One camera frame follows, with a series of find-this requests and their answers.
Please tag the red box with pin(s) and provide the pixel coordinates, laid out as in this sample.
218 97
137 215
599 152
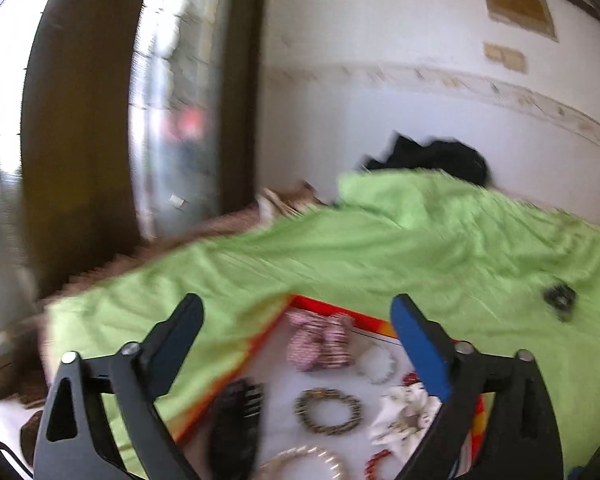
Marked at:
330 305

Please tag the black hair claw clip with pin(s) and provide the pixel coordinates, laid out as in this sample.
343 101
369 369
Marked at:
235 425

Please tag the black cloth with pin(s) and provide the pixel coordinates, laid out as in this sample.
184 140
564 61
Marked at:
440 160

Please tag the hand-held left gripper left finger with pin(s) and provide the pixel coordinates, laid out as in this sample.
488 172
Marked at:
180 335

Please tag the white dotted scrunchie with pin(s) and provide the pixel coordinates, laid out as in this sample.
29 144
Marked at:
405 410

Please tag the grey fabric scrunchie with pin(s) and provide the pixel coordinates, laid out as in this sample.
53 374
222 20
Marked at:
560 297

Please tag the dark wooden door frame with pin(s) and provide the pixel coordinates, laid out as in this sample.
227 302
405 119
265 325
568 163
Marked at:
80 110

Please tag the red checked scrunchie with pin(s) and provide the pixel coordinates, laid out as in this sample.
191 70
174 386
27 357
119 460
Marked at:
320 342

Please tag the green bedsheet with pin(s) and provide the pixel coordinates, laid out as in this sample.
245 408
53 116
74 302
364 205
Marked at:
430 240

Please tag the brown patterned bedcover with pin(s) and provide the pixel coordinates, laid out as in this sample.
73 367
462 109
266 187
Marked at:
220 225

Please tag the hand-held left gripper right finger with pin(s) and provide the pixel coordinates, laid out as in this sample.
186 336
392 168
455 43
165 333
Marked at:
420 350

